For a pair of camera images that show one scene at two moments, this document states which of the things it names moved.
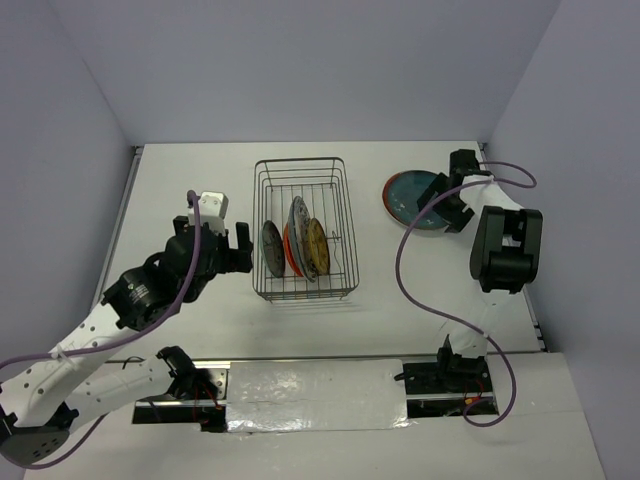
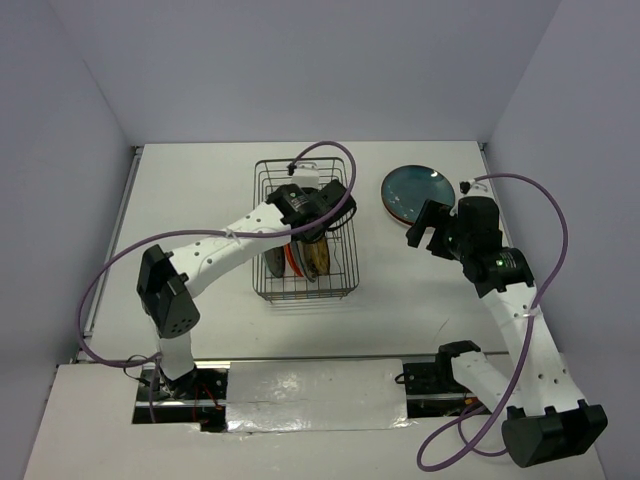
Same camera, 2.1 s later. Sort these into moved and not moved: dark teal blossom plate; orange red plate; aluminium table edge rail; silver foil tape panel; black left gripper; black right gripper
Moved: black right gripper; black left gripper
Not moved: silver foil tape panel; aluminium table edge rail; orange red plate; dark teal blossom plate
